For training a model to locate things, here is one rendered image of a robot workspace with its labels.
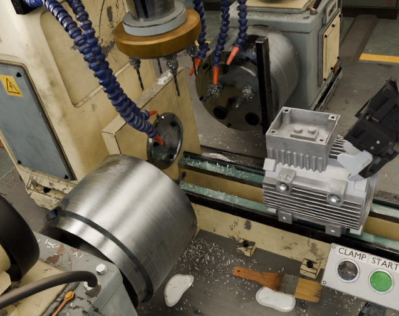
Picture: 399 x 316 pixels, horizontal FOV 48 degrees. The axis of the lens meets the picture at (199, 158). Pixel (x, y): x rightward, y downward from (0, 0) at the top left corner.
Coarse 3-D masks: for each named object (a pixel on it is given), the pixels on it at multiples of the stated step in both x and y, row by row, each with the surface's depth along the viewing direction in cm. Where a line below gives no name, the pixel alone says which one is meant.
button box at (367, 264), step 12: (336, 252) 71; (348, 252) 70; (360, 252) 70; (336, 264) 71; (360, 264) 69; (372, 264) 68; (384, 264) 68; (396, 264) 67; (324, 276) 71; (336, 276) 70; (360, 276) 69; (396, 276) 67; (336, 288) 70; (348, 288) 69; (360, 288) 68; (372, 288) 67; (396, 288) 66; (372, 300) 67; (384, 300) 67; (396, 300) 66
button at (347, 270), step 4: (340, 264) 70; (344, 264) 70; (348, 264) 69; (352, 264) 69; (340, 268) 70; (344, 268) 69; (348, 268) 69; (352, 268) 69; (356, 268) 69; (340, 272) 69; (344, 272) 69; (348, 272) 69; (352, 272) 69; (356, 272) 69; (340, 276) 70; (344, 276) 69; (348, 276) 69; (352, 276) 69
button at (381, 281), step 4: (376, 272) 67; (380, 272) 67; (384, 272) 67; (372, 276) 67; (376, 276) 67; (380, 276) 67; (384, 276) 67; (388, 276) 67; (372, 280) 67; (376, 280) 67; (380, 280) 67; (384, 280) 67; (388, 280) 66; (372, 284) 67; (376, 284) 67; (380, 284) 67; (384, 284) 66; (388, 284) 66; (376, 288) 67; (380, 288) 67; (384, 288) 66; (388, 288) 66
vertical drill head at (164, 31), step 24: (144, 0) 83; (168, 0) 85; (120, 24) 92; (144, 24) 84; (168, 24) 85; (192, 24) 86; (120, 48) 88; (144, 48) 84; (168, 48) 84; (192, 48) 93
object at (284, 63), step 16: (256, 32) 119; (272, 32) 120; (224, 48) 115; (272, 48) 116; (288, 48) 120; (208, 64) 118; (224, 64) 114; (240, 64) 112; (256, 64) 110; (272, 64) 113; (288, 64) 118; (208, 80) 121; (224, 80) 118; (240, 80) 115; (256, 80) 113; (272, 80) 111; (288, 80) 118; (208, 96) 117; (224, 96) 121; (240, 96) 119; (256, 96) 116; (272, 96) 114; (288, 96) 122; (224, 112) 124; (240, 112) 122; (256, 112) 119; (240, 128) 126; (256, 128) 123
